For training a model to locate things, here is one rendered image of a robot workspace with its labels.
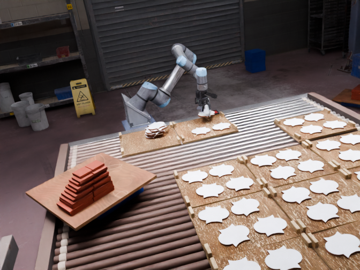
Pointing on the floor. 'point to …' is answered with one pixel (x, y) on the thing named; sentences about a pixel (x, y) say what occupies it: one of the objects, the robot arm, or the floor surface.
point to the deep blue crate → (355, 66)
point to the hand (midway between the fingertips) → (206, 113)
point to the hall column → (354, 39)
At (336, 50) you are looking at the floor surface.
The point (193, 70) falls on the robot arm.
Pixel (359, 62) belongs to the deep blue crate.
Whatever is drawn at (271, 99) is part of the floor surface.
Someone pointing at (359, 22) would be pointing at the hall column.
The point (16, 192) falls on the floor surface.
